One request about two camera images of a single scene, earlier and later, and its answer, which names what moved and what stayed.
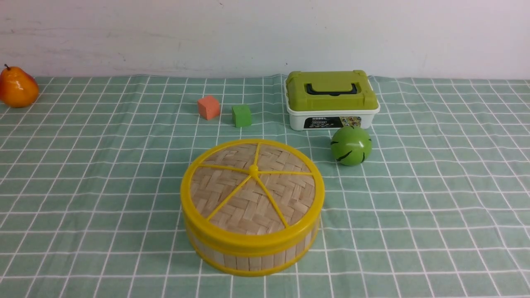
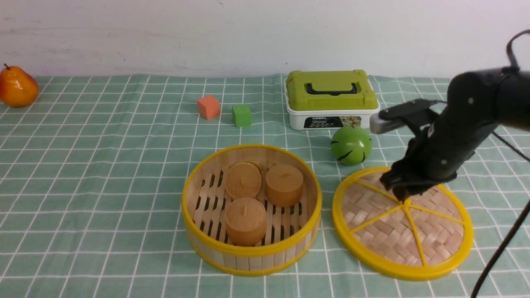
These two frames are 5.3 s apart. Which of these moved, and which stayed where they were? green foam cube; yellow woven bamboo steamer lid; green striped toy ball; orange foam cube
Moved: yellow woven bamboo steamer lid
Stayed: orange foam cube; green foam cube; green striped toy ball
